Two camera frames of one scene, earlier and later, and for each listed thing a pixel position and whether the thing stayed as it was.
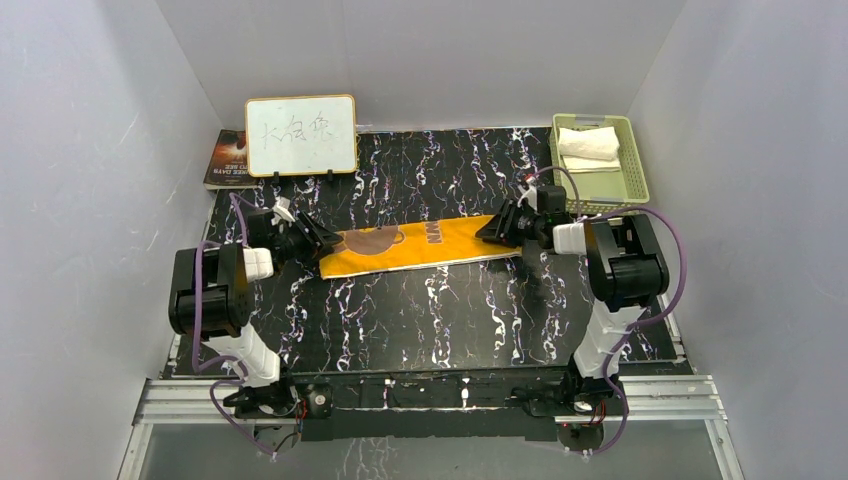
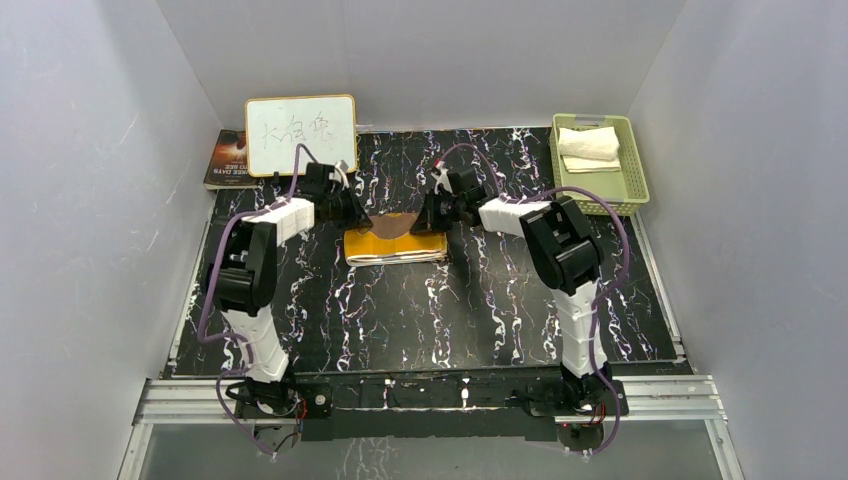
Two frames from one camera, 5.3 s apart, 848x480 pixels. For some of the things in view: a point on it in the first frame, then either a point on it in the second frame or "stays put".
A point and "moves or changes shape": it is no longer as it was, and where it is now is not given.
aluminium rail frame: x=651 y=398 stays put
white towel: x=590 y=150 stays put
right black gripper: x=501 y=232 to x=428 y=220
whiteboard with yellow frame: x=300 y=135 stays put
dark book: x=228 y=165 stays put
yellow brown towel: x=412 y=245 moves or changes shape
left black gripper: x=318 y=242 to x=357 y=218
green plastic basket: x=603 y=153 stays put
